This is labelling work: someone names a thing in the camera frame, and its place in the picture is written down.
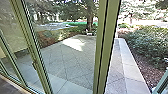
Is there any long low reddish hedge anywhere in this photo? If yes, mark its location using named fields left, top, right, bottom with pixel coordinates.
left=36, top=25, right=88, bottom=48

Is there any dark tree trunk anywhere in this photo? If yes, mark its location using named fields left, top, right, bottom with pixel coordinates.
left=85, top=0, right=95, bottom=33

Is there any green hedge bush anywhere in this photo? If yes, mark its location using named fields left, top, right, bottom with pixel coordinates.
left=122, top=25, right=168, bottom=69

